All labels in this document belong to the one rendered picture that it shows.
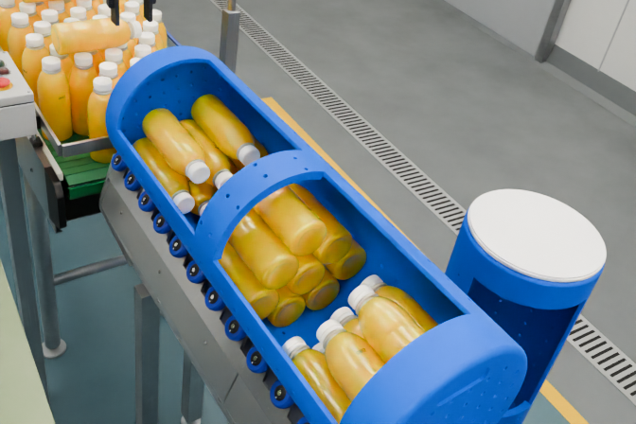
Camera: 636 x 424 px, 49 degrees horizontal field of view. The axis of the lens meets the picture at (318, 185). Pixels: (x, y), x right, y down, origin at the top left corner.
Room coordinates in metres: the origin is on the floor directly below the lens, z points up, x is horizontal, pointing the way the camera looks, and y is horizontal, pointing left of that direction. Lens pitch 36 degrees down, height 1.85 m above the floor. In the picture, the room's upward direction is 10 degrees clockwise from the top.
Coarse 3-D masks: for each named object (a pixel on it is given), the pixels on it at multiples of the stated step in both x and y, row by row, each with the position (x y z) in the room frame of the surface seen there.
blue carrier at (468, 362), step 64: (192, 64) 1.26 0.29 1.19; (128, 128) 1.17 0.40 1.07; (256, 128) 1.23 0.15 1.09; (256, 192) 0.84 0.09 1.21; (320, 192) 1.05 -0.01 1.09; (192, 256) 0.86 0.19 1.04; (384, 256) 0.90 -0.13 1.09; (256, 320) 0.69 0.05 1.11; (320, 320) 0.85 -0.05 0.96; (448, 320) 0.77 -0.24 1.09; (384, 384) 0.54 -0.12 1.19; (448, 384) 0.54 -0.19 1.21; (512, 384) 0.64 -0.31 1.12
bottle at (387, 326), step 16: (368, 304) 0.69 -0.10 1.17; (384, 304) 0.69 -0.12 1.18; (368, 320) 0.67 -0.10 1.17; (384, 320) 0.66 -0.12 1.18; (400, 320) 0.66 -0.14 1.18; (368, 336) 0.65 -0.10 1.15; (384, 336) 0.64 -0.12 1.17; (400, 336) 0.64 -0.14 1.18; (416, 336) 0.64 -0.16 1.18; (384, 352) 0.63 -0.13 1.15
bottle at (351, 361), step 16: (336, 336) 0.67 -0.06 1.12; (352, 336) 0.67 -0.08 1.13; (336, 352) 0.64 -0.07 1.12; (352, 352) 0.64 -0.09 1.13; (368, 352) 0.64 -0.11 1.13; (336, 368) 0.62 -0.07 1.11; (352, 368) 0.62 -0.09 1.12; (368, 368) 0.61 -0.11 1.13; (352, 384) 0.60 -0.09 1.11; (352, 400) 0.59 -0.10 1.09
